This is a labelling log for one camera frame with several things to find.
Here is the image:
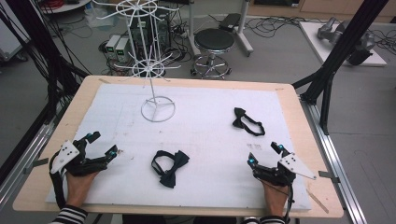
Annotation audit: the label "round white table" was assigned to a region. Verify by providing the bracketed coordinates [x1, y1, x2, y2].
[39, 0, 93, 15]

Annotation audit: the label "black floor cables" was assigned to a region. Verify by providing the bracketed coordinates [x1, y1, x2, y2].
[245, 15, 396, 57]

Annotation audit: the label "person's left hand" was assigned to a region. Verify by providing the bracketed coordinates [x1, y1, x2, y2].
[64, 169, 99, 209]

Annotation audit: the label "black bow tie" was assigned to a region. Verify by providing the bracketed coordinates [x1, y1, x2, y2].
[232, 106, 266, 137]
[150, 149, 191, 189]

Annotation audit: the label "person's right hand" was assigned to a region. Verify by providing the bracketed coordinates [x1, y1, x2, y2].
[261, 179, 290, 218]

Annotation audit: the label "black round stool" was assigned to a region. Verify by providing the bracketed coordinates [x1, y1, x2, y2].
[190, 28, 236, 79]

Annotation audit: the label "black foot pedal box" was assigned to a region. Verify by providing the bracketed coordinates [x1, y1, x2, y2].
[219, 12, 243, 34]

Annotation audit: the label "black computer tower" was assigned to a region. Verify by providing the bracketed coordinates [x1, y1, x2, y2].
[130, 13, 171, 60]

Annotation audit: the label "black metal frame post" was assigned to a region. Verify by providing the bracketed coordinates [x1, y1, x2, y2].
[291, 0, 390, 136]

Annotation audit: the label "left hand-held gripper black cable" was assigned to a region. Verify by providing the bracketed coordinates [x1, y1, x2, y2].
[49, 150, 69, 210]

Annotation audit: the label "hand-held gripper black cable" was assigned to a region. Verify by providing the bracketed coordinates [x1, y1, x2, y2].
[49, 150, 69, 210]
[264, 176, 296, 224]

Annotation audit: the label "black metal frame with cables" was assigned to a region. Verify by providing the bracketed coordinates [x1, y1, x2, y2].
[0, 0, 92, 185]

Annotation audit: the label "aluminium rail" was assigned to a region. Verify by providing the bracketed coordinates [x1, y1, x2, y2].
[0, 102, 69, 204]
[299, 95, 369, 224]

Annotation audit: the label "thin wooden stick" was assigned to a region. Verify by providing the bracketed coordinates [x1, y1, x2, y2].
[305, 188, 331, 215]

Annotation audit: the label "white wire display rack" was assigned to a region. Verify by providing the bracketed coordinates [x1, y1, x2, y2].
[92, 0, 182, 123]

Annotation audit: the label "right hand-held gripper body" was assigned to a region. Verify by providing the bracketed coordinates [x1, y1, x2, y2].
[253, 152, 318, 188]

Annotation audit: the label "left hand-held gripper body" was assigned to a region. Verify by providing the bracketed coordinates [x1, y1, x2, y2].
[49, 136, 110, 177]

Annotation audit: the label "grey power supply unit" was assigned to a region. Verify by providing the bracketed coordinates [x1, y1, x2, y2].
[105, 35, 122, 60]
[114, 36, 131, 63]

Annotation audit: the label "right hand-held gripper black cable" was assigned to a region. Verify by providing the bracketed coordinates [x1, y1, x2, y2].
[264, 176, 296, 224]

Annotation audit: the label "grey metal clamp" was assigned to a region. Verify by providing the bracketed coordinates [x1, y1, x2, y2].
[23, 157, 50, 175]
[318, 170, 341, 185]

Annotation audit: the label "white floor platform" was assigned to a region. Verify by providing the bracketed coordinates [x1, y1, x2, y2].
[298, 21, 389, 68]

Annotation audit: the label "white foam mat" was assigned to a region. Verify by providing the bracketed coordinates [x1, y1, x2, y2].
[46, 83, 312, 213]

